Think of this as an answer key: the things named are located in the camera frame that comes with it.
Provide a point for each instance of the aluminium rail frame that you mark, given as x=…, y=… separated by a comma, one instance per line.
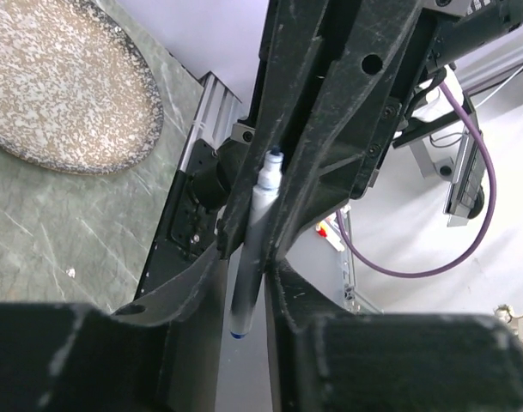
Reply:
x=217, y=111

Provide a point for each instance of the white marker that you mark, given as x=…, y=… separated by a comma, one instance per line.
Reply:
x=250, y=272

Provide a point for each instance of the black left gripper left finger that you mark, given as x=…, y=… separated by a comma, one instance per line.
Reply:
x=200, y=289

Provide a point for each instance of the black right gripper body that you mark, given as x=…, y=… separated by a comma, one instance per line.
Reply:
x=439, y=39

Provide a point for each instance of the speckled grey plate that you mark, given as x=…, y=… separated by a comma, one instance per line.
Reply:
x=76, y=94

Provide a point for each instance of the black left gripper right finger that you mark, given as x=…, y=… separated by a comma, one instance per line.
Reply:
x=297, y=308

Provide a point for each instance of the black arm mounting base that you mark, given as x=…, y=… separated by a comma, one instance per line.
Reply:
x=199, y=191

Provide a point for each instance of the grey keyboard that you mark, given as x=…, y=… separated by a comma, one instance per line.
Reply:
x=465, y=198

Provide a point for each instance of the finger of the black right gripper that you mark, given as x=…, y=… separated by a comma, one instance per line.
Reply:
x=291, y=52
x=339, y=127

